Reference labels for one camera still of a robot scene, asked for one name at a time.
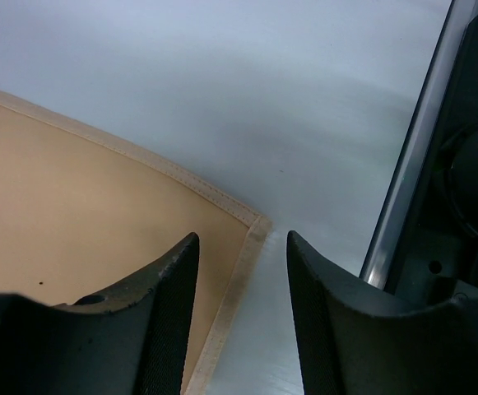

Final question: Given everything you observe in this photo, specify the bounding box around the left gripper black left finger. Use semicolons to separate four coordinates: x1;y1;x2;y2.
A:
0;233;199;394

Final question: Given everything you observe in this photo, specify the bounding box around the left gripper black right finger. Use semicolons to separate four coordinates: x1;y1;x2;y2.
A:
286;231;478;394

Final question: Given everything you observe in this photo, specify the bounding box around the peach cloth napkin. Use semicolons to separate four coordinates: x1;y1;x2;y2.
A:
0;91;271;394

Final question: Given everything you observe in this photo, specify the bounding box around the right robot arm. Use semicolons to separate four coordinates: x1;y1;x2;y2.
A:
386;9;478;305

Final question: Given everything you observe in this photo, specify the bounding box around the aluminium front frame rail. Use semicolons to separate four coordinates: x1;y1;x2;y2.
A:
360;0;478;290

